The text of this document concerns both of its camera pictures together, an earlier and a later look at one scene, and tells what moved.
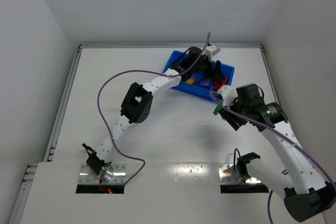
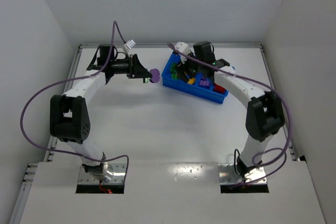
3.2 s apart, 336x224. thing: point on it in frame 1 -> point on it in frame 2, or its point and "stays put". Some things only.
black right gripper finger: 228,117 -> 182,76
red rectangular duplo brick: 217,85 stays put
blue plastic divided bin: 197,84 stays put
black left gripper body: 212,67 -> 132,66
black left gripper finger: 217,75 -> 140,71
